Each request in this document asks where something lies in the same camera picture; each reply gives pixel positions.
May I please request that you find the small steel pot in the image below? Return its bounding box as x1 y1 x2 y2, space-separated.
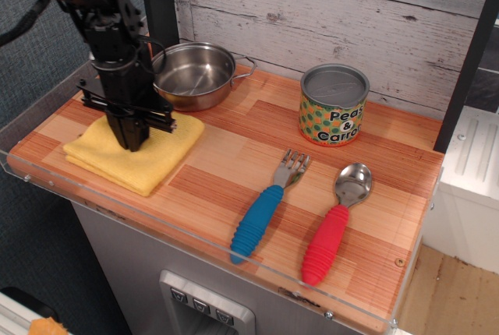
152 42 257 112

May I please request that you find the black vertical post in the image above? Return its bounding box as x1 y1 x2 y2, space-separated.
434 0 498 153

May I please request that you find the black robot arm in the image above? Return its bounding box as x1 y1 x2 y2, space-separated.
1 0 176 152

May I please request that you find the blue handled fork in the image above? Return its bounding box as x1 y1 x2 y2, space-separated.
230 150 310 264

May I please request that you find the grey toy fridge cabinet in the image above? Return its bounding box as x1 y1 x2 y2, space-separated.
72 200 354 335

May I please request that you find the white toy sink unit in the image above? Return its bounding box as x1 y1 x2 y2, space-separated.
422 107 498 273

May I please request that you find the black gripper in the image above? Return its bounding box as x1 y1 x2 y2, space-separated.
77 59 176 152

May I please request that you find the red handled spoon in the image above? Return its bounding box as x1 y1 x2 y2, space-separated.
301 163 372 286

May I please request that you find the black braided cable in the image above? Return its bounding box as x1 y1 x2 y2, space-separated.
0 0 54 48

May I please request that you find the peas and carrots can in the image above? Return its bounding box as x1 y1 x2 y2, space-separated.
298 64 370 147

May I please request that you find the orange object bottom corner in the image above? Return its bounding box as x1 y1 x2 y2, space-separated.
27 317 69 335

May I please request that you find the yellow cloth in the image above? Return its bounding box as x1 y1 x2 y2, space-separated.
63 112 205 197

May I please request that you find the silver dispenser button panel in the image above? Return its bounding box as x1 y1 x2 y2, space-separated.
159 270 256 334

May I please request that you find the clear acrylic guard rail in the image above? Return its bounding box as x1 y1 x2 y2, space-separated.
7 62 443 334

